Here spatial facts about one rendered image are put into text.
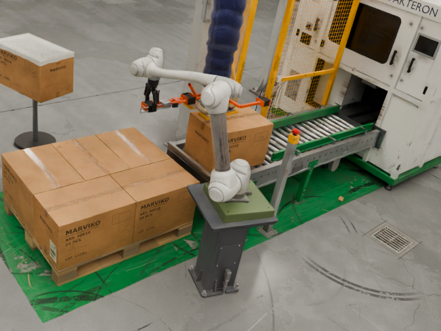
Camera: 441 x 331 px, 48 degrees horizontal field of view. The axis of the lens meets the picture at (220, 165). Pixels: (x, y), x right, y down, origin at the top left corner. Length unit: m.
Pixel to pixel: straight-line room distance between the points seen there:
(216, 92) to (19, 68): 2.41
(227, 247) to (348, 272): 1.29
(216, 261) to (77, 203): 1.06
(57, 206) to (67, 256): 0.35
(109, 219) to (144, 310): 0.68
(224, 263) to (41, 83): 2.29
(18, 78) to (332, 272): 3.26
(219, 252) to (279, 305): 0.67
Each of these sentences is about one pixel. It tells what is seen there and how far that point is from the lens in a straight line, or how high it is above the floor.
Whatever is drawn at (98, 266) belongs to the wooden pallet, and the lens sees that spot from 3.89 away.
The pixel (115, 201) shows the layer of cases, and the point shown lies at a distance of 3.65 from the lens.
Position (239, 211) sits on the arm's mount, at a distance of 3.28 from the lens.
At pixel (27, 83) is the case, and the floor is 0.75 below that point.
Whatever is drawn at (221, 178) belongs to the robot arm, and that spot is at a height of 1.07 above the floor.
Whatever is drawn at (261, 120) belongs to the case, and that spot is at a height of 0.95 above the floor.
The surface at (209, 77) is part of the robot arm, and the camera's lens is 3.14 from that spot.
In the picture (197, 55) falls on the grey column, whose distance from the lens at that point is 4.97.
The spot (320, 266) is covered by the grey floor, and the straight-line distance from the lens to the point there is 4.36.
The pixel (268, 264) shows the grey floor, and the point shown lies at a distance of 4.20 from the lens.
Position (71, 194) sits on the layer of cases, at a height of 0.54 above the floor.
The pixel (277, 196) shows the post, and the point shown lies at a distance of 4.28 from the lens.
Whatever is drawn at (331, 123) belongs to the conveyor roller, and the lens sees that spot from 5.60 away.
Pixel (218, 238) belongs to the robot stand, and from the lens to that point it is 3.46.
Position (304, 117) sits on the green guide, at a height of 0.61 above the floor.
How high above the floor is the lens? 2.72
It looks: 31 degrees down
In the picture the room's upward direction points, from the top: 12 degrees clockwise
